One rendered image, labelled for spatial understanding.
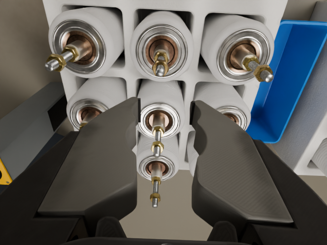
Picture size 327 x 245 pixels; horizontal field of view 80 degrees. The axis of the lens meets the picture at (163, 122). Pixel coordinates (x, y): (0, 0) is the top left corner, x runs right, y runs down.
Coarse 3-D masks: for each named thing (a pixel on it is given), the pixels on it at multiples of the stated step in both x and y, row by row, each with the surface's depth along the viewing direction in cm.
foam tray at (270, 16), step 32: (64, 0) 31; (96, 0) 31; (128, 0) 31; (160, 0) 31; (192, 0) 31; (224, 0) 31; (256, 0) 31; (128, 32) 34; (192, 32) 34; (128, 64) 37; (192, 64) 36; (128, 96) 40; (192, 96) 40; (192, 128) 44
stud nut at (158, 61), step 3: (156, 60) 22; (159, 60) 22; (162, 60) 22; (165, 60) 22; (156, 63) 22; (159, 63) 22; (162, 63) 22; (165, 63) 22; (153, 66) 22; (156, 66) 22; (165, 66) 22; (153, 69) 22; (165, 69) 22; (168, 69) 22; (165, 72) 22; (156, 75) 23
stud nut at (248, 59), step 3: (246, 57) 26; (249, 57) 25; (252, 57) 25; (255, 57) 25; (246, 60) 25; (249, 60) 25; (252, 60) 25; (255, 60) 25; (243, 63) 26; (246, 63) 25; (258, 63) 25; (246, 66) 26; (246, 69) 26; (249, 69) 26
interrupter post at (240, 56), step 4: (240, 52) 27; (244, 52) 27; (248, 52) 26; (236, 56) 28; (240, 56) 27; (244, 56) 26; (248, 56) 26; (256, 56) 26; (236, 60) 28; (240, 60) 27; (240, 64) 27; (244, 68) 27
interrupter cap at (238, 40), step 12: (228, 36) 27; (240, 36) 27; (252, 36) 27; (264, 36) 27; (228, 48) 28; (240, 48) 28; (252, 48) 28; (264, 48) 28; (216, 60) 29; (228, 60) 29; (264, 60) 29; (228, 72) 30; (240, 72) 30; (252, 72) 30
